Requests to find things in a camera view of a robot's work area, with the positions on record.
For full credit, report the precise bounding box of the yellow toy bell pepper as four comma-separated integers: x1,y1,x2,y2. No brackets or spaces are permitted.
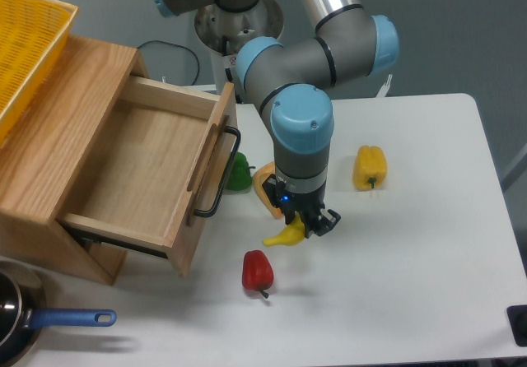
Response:
352,146,388,191

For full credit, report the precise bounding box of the red toy bell pepper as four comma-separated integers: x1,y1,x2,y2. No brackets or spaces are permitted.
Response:
241,250,274,299

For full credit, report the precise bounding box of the open wooden top drawer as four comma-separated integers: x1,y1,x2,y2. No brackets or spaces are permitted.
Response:
58,77,240,275

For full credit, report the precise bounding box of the black table corner clamp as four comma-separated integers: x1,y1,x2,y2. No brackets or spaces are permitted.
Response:
506,304,527,347

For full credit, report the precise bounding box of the wooden drawer cabinet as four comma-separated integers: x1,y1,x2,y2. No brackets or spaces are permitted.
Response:
1,35,147,285

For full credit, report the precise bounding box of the black frying pan blue handle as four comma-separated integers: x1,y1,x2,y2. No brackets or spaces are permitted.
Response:
1,270,117,365

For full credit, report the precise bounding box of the black cable loop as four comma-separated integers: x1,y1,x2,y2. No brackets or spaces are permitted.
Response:
136,39,202,86

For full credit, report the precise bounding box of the green toy bell pepper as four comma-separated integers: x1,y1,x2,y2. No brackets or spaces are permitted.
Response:
225,152,255,192

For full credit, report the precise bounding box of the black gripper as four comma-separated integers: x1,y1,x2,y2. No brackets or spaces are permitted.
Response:
263,174,341,238

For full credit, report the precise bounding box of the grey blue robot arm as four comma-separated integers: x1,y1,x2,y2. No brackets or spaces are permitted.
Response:
154,0,399,236

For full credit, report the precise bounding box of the yellow plastic basket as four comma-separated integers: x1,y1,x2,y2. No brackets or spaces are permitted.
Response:
1,0,78,141

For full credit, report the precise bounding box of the black drawer handle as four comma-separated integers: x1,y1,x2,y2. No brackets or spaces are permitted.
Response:
194,126,242,219

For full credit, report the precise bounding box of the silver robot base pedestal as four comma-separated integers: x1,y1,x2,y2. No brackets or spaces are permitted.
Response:
194,0,284,104

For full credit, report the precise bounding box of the yellow toy banana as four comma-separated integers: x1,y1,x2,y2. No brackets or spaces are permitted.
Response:
263,214,305,247

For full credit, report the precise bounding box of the orange toy sandwich bread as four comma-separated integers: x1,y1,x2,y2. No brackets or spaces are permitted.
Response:
252,161,283,220

